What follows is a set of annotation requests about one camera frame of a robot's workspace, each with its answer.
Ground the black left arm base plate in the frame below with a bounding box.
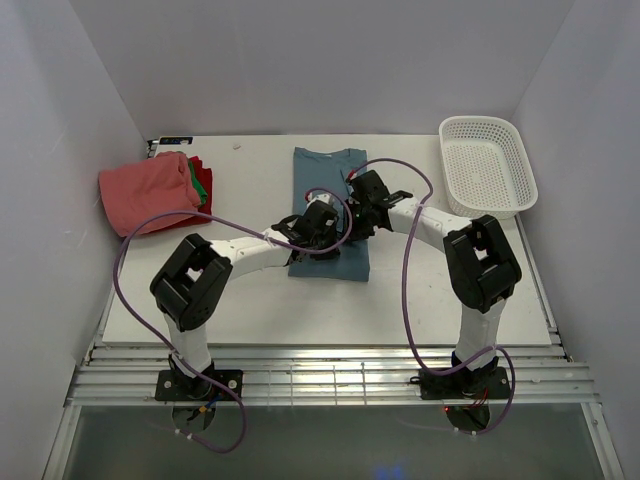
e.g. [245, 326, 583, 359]
[154, 369, 244, 402]

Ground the green folded t shirt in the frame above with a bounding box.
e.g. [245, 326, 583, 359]
[189, 156, 211, 206]

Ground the white perforated plastic basket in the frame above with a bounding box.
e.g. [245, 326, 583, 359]
[438, 115, 538, 220]

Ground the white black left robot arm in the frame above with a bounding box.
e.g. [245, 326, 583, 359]
[150, 194, 338, 400]

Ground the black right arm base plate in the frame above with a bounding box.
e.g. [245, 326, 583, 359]
[409, 366, 511, 400]

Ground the pink folded t shirt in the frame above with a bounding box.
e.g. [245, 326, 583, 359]
[98, 152, 201, 237]

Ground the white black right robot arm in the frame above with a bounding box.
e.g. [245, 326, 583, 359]
[347, 171, 522, 402]

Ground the dark red folded t shirt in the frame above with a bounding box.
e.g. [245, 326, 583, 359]
[130, 152, 213, 235]

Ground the blue label sticker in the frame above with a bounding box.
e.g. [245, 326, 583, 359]
[159, 136, 193, 145]

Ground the aluminium table front rail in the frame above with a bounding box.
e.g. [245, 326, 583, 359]
[67, 345, 600, 407]

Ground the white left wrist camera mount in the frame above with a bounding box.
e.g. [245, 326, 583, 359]
[306, 192, 334, 206]

